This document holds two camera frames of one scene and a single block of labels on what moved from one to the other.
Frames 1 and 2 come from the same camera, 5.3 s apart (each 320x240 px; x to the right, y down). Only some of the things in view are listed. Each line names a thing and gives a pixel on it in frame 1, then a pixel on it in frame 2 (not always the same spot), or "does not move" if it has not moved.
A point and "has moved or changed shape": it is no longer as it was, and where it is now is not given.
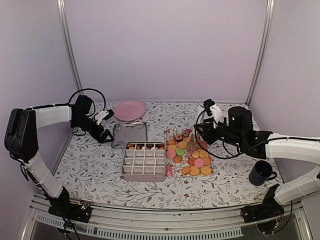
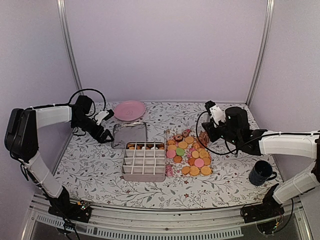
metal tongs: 196,135 has moved or changed shape
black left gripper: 101,138 does not move
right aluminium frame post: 270,14 does not move
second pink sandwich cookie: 199,162 does not move
